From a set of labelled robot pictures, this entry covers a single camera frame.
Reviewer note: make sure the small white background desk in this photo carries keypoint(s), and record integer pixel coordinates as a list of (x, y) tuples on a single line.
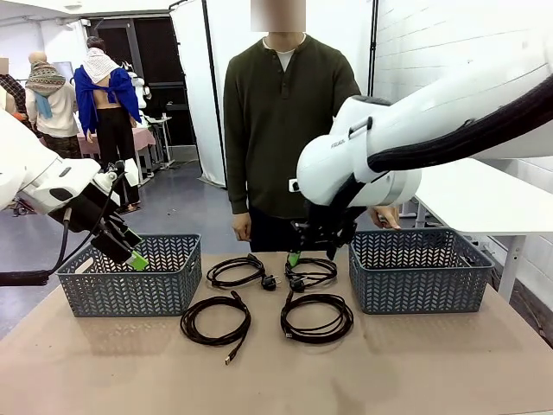
[(162, 123)]

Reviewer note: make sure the person's right forearm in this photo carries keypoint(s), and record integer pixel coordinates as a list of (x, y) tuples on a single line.
[(237, 186)]

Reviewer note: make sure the person in green sweater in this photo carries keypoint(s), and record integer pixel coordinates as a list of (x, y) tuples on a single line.
[(276, 129)]

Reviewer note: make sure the large white table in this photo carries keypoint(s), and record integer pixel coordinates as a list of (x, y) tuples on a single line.
[(475, 194)]

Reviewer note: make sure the background person in plaid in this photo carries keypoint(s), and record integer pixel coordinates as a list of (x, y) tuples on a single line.
[(10, 91)]

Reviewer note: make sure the white divider screen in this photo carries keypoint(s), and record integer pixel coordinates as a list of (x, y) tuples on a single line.
[(194, 86)]

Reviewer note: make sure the mannequin with blue jacket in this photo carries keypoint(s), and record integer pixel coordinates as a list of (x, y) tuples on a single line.
[(93, 91)]

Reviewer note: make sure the mannequin with patterned scarf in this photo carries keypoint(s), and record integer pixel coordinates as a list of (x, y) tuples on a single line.
[(47, 86)]

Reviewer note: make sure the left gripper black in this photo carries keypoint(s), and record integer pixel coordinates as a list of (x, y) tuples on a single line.
[(86, 212)]

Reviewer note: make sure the person's right hand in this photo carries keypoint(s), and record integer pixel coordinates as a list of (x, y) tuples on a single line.
[(242, 227)]

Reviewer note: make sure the black vertical stand pole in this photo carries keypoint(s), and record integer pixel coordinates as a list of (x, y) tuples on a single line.
[(372, 52)]

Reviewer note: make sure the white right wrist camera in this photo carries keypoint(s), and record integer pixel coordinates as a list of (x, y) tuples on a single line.
[(294, 185)]

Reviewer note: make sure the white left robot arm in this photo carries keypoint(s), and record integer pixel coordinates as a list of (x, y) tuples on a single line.
[(26, 173)]

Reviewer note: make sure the grey plastic lattice basket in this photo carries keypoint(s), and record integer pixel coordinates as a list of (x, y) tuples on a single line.
[(129, 289), (419, 285)]

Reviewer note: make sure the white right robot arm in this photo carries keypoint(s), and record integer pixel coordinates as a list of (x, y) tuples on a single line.
[(389, 142)]

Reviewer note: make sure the pink cloth covered table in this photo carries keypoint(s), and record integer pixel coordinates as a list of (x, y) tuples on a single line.
[(142, 138)]

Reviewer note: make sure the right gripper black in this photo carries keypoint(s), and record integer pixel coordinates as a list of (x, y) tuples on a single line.
[(324, 229)]

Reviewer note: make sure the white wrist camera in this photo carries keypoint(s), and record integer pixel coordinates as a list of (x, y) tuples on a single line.
[(131, 173), (294, 185)]

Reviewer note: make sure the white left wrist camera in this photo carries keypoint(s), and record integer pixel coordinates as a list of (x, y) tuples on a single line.
[(131, 173)]

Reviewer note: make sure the person's left hand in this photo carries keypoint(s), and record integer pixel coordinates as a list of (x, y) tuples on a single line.
[(386, 216)]

